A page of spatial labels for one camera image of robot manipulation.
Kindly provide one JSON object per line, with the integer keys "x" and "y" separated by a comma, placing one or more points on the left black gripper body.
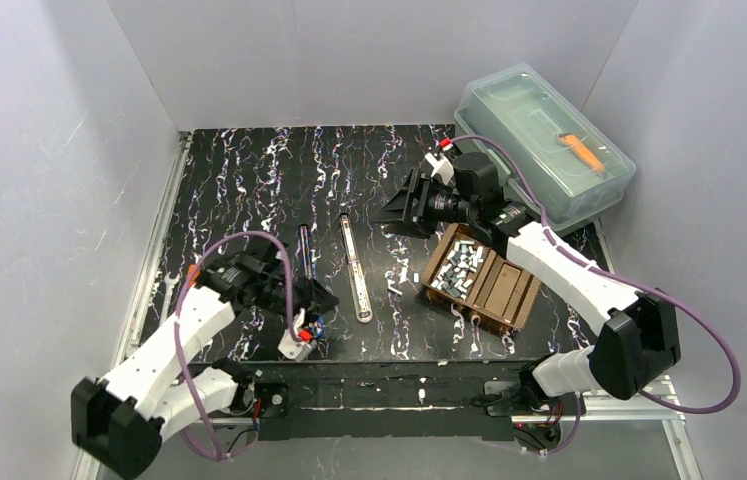
{"x": 296, "y": 296}

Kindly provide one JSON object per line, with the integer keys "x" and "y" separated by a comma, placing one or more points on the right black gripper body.
{"x": 421, "y": 203}

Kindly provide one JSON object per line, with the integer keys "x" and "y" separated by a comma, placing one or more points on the brown wooden tray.
{"x": 503, "y": 297}

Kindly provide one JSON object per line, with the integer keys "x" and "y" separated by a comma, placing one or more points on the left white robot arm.
{"x": 123, "y": 418}

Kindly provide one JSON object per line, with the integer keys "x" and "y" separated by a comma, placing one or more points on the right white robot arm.
{"x": 638, "y": 338}

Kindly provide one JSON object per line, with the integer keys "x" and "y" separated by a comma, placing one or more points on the pile of staple strips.
{"x": 457, "y": 272}

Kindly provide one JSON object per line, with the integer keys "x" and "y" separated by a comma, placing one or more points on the silver open-end wrench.
{"x": 170, "y": 282}

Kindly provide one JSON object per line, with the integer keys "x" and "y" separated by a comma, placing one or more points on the black marbled mat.
{"x": 274, "y": 179}

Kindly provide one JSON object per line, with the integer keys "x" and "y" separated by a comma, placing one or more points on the clear plastic storage box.
{"x": 514, "y": 116}

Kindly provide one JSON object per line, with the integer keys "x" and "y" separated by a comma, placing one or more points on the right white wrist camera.
{"x": 440, "y": 166}

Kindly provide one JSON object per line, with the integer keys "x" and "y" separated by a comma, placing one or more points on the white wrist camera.
{"x": 300, "y": 350}
{"x": 440, "y": 166}

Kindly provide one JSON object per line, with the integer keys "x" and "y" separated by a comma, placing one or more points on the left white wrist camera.
{"x": 300, "y": 350}

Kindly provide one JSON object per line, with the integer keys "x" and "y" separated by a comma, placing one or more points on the orange handled tool in box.
{"x": 582, "y": 152}

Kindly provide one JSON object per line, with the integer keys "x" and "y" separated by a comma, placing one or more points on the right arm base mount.
{"x": 553, "y": 420}

